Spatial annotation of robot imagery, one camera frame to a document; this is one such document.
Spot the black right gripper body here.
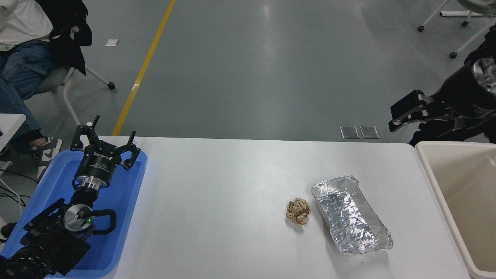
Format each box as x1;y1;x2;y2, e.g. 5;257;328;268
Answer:
439;63;496;120

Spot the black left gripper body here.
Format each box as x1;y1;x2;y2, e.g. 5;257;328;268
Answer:
75;142;122;184

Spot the foil tray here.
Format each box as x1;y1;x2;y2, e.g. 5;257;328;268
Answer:
311;175;394;256

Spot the standing person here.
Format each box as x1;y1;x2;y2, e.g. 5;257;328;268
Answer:
409;23;496;145

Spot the blue plastic tray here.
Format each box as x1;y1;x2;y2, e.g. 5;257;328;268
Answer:
0;149;148;279

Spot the white wheeled chair base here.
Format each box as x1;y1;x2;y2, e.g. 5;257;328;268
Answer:
417;0;496;59

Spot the grey chair with white legs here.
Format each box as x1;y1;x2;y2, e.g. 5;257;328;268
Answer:
34;65;116;126

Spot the large pale plastic bin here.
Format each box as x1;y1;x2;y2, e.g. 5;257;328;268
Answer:
415;141;496;279

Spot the small white table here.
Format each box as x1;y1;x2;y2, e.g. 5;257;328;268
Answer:
0;114;27;152

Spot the seated person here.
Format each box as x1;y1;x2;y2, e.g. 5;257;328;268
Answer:
0;0;63;181

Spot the black jacket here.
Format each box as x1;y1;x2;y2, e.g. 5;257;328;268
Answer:
35;0;93;76

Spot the small black object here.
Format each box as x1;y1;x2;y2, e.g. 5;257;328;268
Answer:
0;222;18;239

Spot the crumpled tan paper ball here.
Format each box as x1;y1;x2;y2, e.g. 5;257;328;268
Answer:
286;198;311;225

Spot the black cable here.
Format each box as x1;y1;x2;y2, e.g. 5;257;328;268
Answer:
0;169;39;207

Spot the white cable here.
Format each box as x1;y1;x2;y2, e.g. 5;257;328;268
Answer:
0;178;24;216

